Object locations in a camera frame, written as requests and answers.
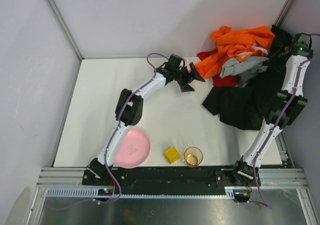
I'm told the orange cloth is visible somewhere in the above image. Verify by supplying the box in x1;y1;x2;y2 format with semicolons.
195;25;275;79

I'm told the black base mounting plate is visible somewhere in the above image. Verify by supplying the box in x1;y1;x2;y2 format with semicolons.
82;166;257;196

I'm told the grey slotted cable duct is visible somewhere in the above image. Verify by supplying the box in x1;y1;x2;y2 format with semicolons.
46;186;251;200

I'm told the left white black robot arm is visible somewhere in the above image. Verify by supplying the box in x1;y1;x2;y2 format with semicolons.
82;52;205;184

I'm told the yellow cube block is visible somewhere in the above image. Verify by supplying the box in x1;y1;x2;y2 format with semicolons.
164;147;181;165

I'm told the grey light blue cloth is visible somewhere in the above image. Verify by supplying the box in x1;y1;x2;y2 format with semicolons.
219;56;269;88

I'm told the red cloth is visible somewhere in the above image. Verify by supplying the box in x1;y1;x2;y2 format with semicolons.
196;49;238;87

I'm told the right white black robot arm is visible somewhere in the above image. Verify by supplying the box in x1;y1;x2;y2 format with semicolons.
232;33;314;186

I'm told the amber transparent plastic cup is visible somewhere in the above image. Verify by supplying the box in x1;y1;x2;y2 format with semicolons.
183;146;204;168

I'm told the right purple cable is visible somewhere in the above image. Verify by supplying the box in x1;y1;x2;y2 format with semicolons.
249;32;320;209

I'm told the aluminium front frame rail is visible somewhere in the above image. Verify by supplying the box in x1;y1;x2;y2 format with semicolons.
37;166;309;189

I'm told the black cloth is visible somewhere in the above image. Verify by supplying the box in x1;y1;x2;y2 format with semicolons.
202;25;293;131

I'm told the pink round plate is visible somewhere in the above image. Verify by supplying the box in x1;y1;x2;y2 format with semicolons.
115;129;151;169

